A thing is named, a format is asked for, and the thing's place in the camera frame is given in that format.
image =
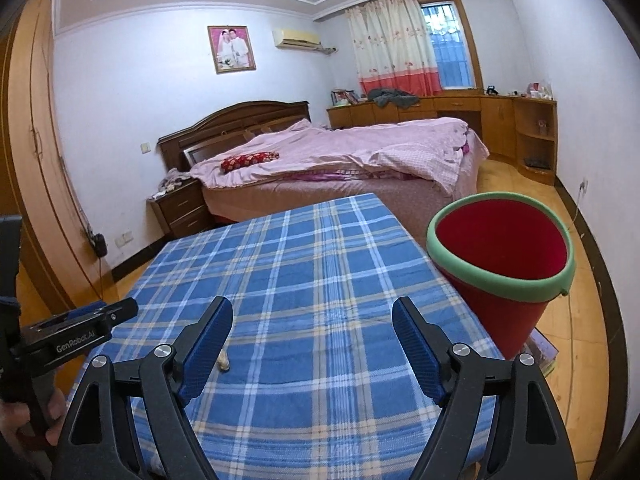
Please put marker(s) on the black object on desk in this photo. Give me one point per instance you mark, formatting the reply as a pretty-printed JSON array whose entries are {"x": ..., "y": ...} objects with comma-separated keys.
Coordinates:
[{"x": 492, "y": 90}]

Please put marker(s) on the dark wooden nightstand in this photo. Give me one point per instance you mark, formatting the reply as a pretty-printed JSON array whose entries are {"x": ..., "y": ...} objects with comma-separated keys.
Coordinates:
[{"x": 182, "y": 212}]

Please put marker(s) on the person's left hand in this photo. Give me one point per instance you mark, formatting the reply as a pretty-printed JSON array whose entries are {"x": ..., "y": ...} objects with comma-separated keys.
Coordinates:
[{"x": 16, "y": 415}]

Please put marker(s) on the floral curtain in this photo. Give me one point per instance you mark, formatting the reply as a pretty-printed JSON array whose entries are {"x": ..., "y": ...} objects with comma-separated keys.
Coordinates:
[{"x": 393, "y": 47}]

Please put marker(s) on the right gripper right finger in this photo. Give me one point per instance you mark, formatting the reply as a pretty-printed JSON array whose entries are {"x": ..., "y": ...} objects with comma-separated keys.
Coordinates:
[{"x": 527, "y": 437}]

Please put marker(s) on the long wooden cabinet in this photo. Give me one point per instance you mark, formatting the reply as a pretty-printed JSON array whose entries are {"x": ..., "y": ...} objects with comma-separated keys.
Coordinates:
[{"x": 518, "y": 130}]

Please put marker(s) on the wall air conditioner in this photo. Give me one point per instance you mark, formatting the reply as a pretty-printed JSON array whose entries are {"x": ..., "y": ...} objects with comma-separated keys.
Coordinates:
[{"x": 298, "y": 40}]

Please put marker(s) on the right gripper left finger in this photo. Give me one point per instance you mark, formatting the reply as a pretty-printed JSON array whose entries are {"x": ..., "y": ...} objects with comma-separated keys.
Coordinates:
[{"x": 99, "y": 439}]

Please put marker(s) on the items on corner shelf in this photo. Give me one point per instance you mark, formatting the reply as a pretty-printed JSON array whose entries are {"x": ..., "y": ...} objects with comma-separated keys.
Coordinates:
[{"x": 539, "y": 90}]

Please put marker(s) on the black charger with cable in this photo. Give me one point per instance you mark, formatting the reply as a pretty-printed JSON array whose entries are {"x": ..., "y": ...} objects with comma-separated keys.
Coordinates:
[{"x": 96, "y": 240}]

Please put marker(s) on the red floral pillow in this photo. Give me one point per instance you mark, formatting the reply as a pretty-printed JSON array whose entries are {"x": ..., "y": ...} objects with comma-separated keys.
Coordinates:
[{"x": 236, "y": 162}]

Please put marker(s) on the red bin green rim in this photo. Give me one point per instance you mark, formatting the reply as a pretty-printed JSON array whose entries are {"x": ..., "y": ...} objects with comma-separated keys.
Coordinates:
[{"x": 507, "y": 255}]

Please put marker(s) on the grey clothes on cabinet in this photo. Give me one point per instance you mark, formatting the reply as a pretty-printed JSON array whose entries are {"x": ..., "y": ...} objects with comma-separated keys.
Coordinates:
[{"x": 382, "y": 97}]

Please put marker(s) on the books on cabinet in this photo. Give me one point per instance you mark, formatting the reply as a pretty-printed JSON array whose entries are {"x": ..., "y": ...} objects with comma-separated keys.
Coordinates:
[{"x": 344, "y": 97}]

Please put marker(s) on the peanut behind finger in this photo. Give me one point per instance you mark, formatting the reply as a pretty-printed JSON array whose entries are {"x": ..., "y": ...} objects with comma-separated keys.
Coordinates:
[{"x": 223, "y": 362}]

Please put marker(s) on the framed wedding photo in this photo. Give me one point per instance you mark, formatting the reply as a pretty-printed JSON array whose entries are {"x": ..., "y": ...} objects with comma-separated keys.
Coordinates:
[{"x": 231, "y": 48}]

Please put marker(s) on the wall socket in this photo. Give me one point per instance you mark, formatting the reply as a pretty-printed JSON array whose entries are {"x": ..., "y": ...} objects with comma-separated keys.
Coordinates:
[{"x": 124, "y": 239}]

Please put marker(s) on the pink quilt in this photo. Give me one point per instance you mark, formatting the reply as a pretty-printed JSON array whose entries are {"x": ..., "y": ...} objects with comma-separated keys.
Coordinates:
[{"x": 429, "y": 149}]

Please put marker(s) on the window with bars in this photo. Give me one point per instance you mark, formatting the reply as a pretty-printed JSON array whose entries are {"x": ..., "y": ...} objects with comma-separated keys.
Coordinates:
[{"x": 454, "y": 45}]

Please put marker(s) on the clutter on nightstand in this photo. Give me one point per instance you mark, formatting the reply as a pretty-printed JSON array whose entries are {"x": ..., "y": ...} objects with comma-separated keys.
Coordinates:
[{"x": 173, "y": 180}]

